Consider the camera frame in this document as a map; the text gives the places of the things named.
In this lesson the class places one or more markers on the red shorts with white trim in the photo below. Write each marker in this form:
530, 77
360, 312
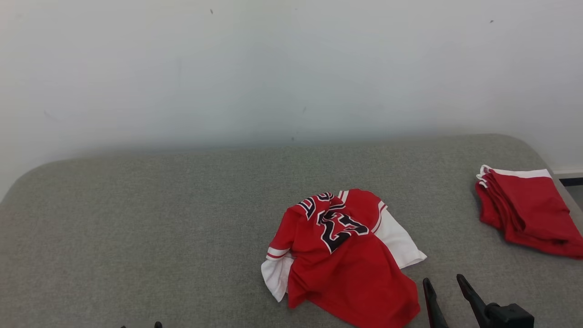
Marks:
528, 209

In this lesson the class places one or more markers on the red white numbered jersey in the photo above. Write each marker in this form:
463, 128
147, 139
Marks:
346, 278

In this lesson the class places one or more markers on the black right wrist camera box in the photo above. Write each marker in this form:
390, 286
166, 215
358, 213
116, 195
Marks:
510, 318

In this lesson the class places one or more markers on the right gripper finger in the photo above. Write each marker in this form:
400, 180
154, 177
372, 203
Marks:
432, 305
473, 300

